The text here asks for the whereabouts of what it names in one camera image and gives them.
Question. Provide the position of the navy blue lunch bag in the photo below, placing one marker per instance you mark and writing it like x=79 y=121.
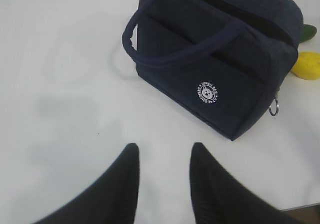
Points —
x=222 y=60

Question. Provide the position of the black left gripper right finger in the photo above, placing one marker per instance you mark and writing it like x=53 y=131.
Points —
x=217 y=197

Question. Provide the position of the yellow lemon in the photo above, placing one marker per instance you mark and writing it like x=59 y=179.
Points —
x=307 y=66

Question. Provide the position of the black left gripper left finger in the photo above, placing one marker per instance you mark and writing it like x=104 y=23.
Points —
x=112 y=198

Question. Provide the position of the green cucumber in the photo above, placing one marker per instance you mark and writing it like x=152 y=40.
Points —
x=308 y=32

